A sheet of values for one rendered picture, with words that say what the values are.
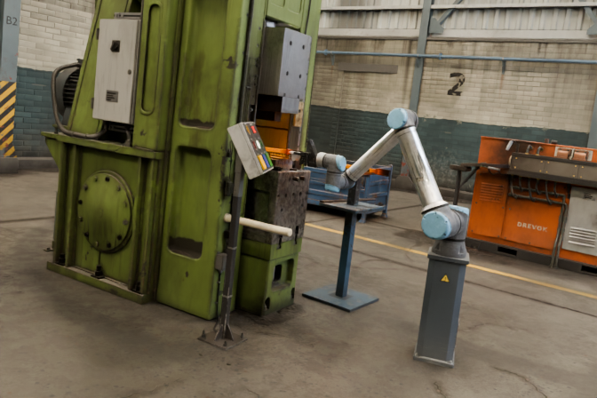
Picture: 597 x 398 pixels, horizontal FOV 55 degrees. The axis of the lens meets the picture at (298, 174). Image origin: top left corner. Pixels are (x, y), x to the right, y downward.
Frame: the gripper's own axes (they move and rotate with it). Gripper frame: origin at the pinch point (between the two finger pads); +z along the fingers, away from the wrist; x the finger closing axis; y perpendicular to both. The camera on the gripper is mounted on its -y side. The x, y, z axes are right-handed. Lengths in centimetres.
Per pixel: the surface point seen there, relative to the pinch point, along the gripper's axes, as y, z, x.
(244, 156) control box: 1, -17, -72
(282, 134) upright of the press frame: -8.4, 22.1, 22.8
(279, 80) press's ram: -41.8, 3.6, -17.6
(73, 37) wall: -94, 579, 277
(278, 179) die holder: 16.3, -3.0, -15.8
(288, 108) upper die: -25.9, 3.1, -4.8
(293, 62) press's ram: -54, 3, -5
